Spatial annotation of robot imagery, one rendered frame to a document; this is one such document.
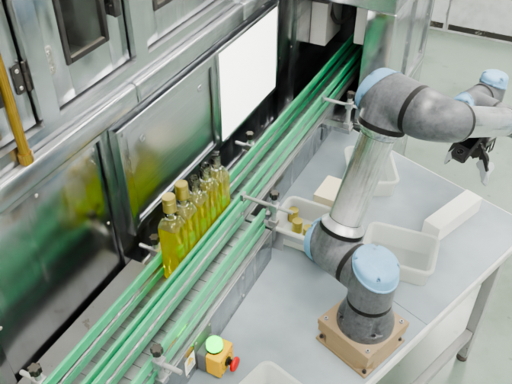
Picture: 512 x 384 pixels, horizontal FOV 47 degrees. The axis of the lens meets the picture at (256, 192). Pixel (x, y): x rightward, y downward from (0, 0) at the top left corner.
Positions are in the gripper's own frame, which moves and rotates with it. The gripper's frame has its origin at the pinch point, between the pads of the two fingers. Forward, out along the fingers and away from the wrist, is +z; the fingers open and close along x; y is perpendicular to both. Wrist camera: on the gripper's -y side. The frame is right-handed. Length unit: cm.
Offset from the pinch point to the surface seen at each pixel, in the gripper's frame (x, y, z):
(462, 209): -2.1, 1.5, 13.8
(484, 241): -12.7, 0.6, 19.7
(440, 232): -3.1, -11.0, 15.7
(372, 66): 58, 23, -7
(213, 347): 6, -95, 10
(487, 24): 148, 283, 82
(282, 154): 49, -33, 3
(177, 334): 10, -103, 1
